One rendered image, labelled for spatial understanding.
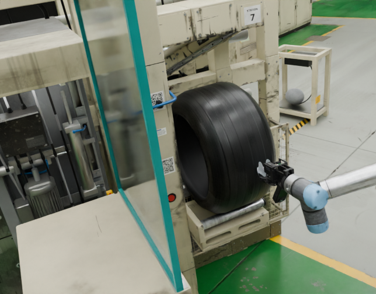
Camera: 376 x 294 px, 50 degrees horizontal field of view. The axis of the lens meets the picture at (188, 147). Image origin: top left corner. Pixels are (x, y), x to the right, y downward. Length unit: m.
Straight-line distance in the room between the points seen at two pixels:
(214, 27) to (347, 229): 1.96
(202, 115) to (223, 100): 0.12
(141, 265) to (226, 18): 1.19
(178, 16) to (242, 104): 0.48
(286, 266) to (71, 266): 1.94
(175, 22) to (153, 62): 0.34
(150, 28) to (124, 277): 0.85
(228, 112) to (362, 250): 1.79
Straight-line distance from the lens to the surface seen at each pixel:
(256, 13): 2.00
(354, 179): 1.54
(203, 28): 1.87
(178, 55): 1.99
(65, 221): 1.42
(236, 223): 1.89
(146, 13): 1.48
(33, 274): 1.26
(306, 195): 1.36
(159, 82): 1.54
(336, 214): 3.39
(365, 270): 2.97
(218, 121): 1.58
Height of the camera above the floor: 2.05
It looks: 27 degrees down
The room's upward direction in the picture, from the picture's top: 8 degrees counter-clockwise
